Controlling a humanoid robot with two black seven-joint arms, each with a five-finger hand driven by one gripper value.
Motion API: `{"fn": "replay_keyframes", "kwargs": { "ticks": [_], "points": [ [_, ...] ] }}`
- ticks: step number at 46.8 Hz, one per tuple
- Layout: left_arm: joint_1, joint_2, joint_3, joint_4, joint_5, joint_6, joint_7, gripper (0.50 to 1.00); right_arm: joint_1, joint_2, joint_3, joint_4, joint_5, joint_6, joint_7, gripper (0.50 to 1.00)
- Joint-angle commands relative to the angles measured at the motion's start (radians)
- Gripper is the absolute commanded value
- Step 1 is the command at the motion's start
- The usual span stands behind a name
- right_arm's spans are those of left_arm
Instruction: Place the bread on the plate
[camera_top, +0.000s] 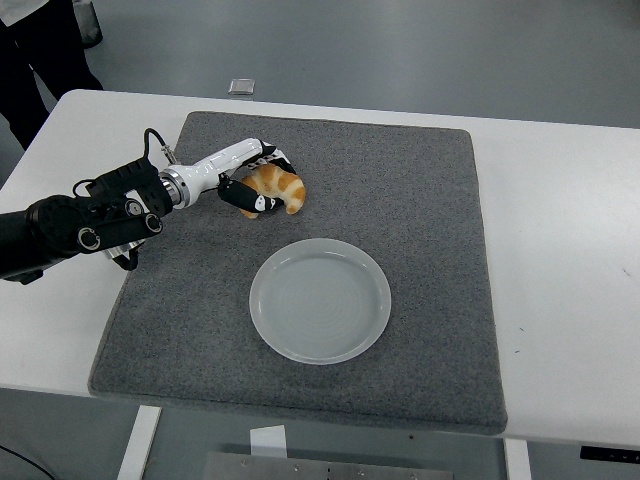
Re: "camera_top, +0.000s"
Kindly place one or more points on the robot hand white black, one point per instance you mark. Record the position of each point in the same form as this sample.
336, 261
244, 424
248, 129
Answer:
215, 165

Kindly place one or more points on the croissant bread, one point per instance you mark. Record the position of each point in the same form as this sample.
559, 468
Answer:
286, 186

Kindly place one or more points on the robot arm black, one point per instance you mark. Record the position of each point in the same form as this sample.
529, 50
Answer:
60, 225

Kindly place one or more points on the round grey plate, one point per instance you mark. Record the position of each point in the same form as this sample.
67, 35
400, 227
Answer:
320, 305

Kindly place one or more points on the grey metal plate with screws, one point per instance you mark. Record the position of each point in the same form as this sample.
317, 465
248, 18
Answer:
325, 467

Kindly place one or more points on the small silver square floor fixture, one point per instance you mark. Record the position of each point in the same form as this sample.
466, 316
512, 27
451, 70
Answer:
242, 87

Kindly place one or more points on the grey felt mat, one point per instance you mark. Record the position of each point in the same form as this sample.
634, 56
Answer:
400, 200

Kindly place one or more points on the person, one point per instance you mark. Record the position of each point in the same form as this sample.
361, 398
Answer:
30, 60

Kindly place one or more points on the white table leg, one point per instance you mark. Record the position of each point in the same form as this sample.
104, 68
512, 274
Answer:
517, 460
137, 445

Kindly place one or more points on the black table control panel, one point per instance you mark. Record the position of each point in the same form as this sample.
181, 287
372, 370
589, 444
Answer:
610, 453

